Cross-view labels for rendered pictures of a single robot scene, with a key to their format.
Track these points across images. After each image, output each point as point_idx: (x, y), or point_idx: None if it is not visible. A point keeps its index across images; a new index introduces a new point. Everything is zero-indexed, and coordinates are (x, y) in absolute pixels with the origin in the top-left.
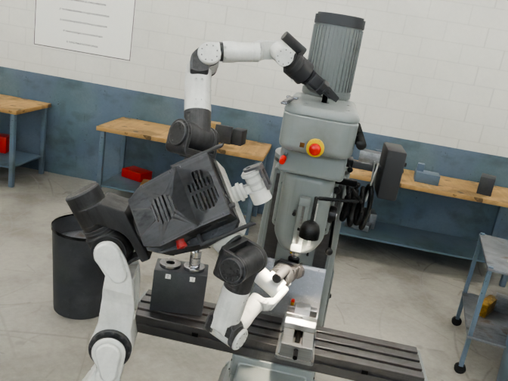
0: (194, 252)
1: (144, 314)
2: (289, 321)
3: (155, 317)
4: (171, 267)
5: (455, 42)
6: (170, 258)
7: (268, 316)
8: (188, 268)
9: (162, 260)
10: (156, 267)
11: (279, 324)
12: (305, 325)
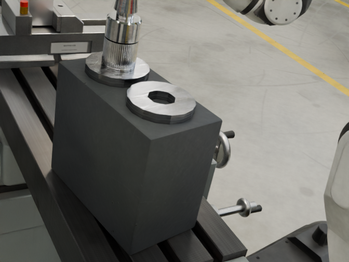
0: (139, 17)
1: (222, 225)
2: (79, 18)
3: (207, 204)
4: (182, 88)
5: None
6: (141, 103)
7: (2, 82)
8: (148, 67)
9: (173, 112)
10: (211, 119)
11: (21, 69)
12: (70, 8)
